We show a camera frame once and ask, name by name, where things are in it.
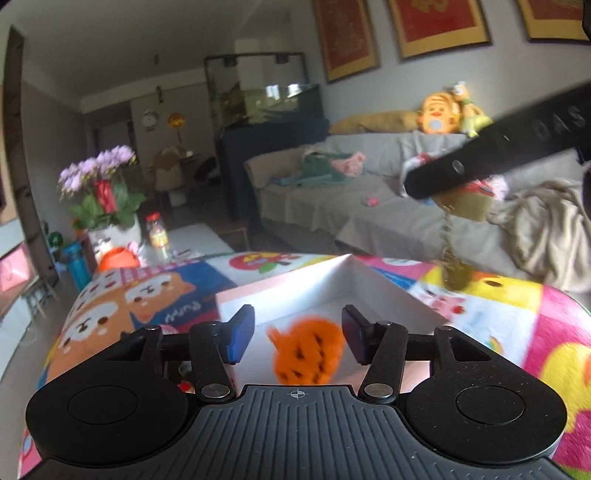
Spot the orange pumpkin toy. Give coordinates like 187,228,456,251
266,316,346,386

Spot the green cloth on sofa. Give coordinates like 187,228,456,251
270,149,367,188

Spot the pink orchid flower pot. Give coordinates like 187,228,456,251
57,145,145,255

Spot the yellow pillow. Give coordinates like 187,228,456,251
329,110,419,135

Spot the pink cardboard box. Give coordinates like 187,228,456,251
211,255,448,390

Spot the pink bag on shelf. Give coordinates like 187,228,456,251
0,243,36,308

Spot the fish tank on cabinet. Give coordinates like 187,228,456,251
204,51,329,220

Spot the yellow green perforated toy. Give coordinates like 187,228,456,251
433,186,496,222

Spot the grey sofa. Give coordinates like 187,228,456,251
245,131,582,283

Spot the blue water bottle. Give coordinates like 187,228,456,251
62,241,92,292

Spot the orange duck plush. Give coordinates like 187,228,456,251
418,92,461,134

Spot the red lid candy jar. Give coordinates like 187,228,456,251
146,212,171,261

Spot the yellow green plush toy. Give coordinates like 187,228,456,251
451,81,493,138

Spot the beige blanket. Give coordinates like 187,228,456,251
488,179,590,293

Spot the small pink toy on sofa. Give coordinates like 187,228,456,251
363,197,380,207

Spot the dining chair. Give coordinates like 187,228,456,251
152,147,186,207

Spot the orange bowl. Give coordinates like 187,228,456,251
98,247,140,273

